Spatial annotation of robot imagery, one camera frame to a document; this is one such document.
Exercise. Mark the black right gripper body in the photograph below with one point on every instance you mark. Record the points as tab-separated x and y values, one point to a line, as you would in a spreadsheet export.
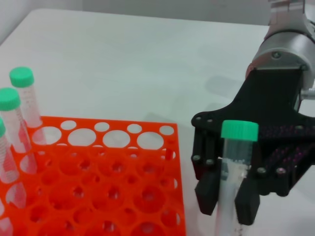
273	98

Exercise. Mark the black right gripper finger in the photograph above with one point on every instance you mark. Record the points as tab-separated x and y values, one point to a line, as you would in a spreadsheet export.
206	194
247	204

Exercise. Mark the clear test tube green cap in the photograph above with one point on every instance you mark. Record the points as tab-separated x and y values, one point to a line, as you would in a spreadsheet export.
7	167
8	99
240	130
21	76

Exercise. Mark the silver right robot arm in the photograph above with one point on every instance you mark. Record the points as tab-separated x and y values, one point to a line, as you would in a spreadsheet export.
283	44

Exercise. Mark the orange test tube rack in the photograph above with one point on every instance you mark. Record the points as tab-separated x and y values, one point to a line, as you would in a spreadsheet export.
97	172

